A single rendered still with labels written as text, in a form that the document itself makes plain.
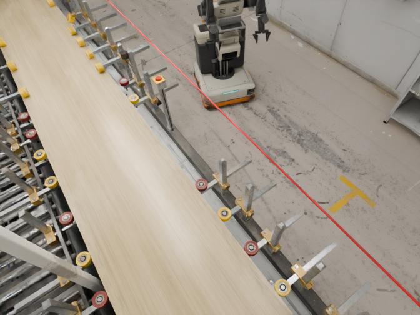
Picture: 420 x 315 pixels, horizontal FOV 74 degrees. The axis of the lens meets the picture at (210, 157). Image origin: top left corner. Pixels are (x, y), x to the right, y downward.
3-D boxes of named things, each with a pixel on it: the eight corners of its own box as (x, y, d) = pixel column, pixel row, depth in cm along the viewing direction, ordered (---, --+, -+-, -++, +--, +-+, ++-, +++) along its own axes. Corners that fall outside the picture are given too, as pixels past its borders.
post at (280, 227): (270, 247, 181) (282, 219, 141) (274, 252, 179) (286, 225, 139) (265, 251, 180) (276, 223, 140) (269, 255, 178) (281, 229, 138)
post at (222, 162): (224, 193, 206) (223, 155, 167) (227, 196, 204) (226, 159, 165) (220, 195, 205) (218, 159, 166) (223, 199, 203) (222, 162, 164)
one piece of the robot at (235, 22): (214, 37, 274) (213, 15, 256) (240, 32, 276) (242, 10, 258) (218, 47, 265) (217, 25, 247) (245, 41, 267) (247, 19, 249)
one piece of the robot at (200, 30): (197, 70, 358) (189, 4, 289) (238, 62, 363) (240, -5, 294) (202, 87, 339) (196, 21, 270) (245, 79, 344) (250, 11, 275)
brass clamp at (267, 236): (266, 230, 173) (267, 227, 169) (282, 248, 166) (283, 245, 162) (259, 235, 171) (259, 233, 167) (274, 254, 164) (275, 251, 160)
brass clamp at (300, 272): (296, 263, 159) (298, 261, 155) (314, 284, 152) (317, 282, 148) (288, 270, 157) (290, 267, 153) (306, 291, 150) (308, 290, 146)
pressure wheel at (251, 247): (252, 262, 161) (254, 257, 151) (240, 255, 164) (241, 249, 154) (259, 250, 164) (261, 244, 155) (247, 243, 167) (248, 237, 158)
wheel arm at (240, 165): (249, 159, 202) (249, 156, 198) (252, 162, 200) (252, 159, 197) (199, 192, 189) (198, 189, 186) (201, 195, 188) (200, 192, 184)
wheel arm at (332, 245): (330, 243, 164) (332, 240, 160) (335, 248, 162) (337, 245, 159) (274, 290, 151) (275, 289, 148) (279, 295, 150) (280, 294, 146)
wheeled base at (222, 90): (193, 75, 373) (191, 60, 352) (239, 66, 379) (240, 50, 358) (205, 111, 335) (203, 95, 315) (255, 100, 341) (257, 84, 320)
